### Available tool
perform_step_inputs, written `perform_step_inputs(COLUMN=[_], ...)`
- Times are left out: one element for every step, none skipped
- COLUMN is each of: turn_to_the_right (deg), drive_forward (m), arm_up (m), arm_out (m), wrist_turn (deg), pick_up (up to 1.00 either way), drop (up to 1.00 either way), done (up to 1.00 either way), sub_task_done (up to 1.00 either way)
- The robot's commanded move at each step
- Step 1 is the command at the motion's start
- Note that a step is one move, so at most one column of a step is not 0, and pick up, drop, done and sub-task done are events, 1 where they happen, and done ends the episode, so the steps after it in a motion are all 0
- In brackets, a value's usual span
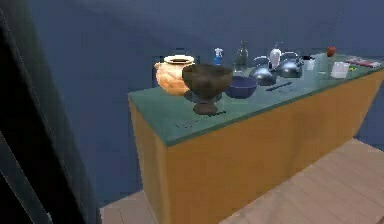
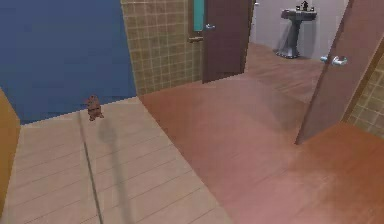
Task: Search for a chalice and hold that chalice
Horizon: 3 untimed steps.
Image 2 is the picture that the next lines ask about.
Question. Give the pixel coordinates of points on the dark brown room door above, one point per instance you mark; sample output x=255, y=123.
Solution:
x=224, y=36

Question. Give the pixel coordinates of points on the grey pedestal sink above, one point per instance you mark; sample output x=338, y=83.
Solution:
x=293, y=31

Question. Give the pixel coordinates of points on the black sink faucet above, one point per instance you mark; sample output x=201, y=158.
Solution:
x=304, y=5

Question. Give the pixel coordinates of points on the orange cupboard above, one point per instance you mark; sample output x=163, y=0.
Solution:
x=7, y=146

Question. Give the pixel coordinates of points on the brown teddy bear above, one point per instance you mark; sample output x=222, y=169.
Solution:
x=94, y=108

